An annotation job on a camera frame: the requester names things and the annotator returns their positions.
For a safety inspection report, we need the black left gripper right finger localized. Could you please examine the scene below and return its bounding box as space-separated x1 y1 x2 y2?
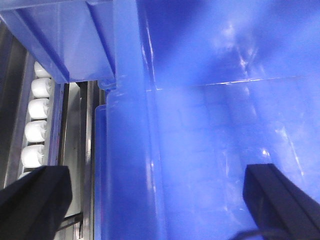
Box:
242 163 320 240

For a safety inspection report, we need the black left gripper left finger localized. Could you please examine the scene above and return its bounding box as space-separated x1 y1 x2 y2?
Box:
0 166 73 240

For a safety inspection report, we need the blue plastic bin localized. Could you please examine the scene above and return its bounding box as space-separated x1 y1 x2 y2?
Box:
95 0 320 240

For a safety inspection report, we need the neighbouring blue bin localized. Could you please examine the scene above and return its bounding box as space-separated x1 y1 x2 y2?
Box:
0 0 115 88

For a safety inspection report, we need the left white roller rail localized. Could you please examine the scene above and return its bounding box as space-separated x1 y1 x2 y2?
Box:
19 61 55 178

